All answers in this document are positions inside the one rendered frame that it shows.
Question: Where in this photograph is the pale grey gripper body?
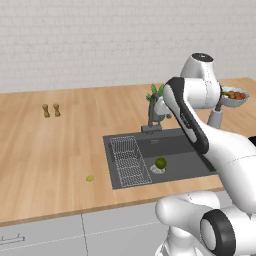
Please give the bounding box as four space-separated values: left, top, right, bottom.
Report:
207 109 224 130

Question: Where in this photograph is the pale bowl of fruit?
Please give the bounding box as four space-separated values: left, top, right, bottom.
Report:
220 86 251 108

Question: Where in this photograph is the dark grey sink basin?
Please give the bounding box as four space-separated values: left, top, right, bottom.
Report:
102 127 218 191

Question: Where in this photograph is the green lime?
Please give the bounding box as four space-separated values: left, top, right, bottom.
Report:
155 157 168 170

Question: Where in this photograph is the round metal sink drain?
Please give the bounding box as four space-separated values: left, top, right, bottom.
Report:
149 164 166 175

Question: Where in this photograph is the grey cupboard door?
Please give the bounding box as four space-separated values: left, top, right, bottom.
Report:
83 221 172 256
0 235 88 256

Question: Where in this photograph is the green plant in white pot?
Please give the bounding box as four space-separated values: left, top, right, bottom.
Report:
145 83 173 122

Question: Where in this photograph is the dark grey tap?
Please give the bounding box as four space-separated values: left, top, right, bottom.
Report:
140 92 165 136

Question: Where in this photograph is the plain grey drawer front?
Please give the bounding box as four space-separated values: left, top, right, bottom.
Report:
81 200 164 238

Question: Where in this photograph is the wire rack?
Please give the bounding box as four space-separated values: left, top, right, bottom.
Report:
109 135 154 189

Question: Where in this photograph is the grey drawer front with handle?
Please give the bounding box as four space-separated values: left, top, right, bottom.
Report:
0 214 85 252

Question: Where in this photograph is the metal drawer handle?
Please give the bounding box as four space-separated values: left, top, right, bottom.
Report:
0 234 26 245

